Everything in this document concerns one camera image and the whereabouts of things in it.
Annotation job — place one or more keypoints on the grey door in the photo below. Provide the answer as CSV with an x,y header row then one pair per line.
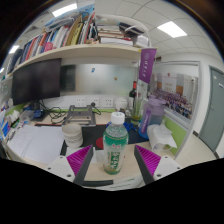
x,y
213,110

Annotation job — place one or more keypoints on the white paper sheets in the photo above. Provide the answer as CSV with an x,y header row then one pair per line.
x,y
36,143

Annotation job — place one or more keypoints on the ceiling light panels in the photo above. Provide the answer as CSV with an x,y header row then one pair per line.
x,y
171,29

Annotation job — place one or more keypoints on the black computer monitor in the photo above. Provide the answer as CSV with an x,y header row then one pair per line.
x,y
36,81

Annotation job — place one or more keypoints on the black desk mat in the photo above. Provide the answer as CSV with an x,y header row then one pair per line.
x,y
91,131

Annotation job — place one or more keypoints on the dark wine bottle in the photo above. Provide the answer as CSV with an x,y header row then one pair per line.
x,y
133,95

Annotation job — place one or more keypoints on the green-label drink bottle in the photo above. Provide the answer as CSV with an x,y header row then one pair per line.
x,y
115,146

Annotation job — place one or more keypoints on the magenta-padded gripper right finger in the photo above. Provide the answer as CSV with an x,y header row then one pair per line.
x,y
150,160

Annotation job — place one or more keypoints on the white wall socket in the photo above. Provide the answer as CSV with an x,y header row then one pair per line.
x,y
80,102
107,101
95,101

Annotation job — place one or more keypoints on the purple water jug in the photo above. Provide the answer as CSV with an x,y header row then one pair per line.
x,y
151,115

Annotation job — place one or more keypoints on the grey metal laptop stand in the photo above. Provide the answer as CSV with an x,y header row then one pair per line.
x,y
79,115

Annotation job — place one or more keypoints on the group photo poster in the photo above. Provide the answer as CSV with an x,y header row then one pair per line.
x,y
176,96

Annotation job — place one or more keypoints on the white ribbed cup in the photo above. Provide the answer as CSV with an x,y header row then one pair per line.
x,y
72,135

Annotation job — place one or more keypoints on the glass with green stalks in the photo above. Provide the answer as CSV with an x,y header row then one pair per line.
x,y
136,113

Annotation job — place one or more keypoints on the small blue box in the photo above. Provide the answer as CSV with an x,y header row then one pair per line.
x,y
38,114

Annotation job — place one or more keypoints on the white jar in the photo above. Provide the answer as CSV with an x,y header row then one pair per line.
x,y
121,104

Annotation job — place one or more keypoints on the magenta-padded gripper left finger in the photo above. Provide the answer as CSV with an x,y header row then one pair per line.
x,y
78,160

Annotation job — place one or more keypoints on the white shelf with books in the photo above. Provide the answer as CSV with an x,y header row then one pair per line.
x,y
83,51

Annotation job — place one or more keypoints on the purple pennant flag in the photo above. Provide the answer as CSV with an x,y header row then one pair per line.
x,y
146,65

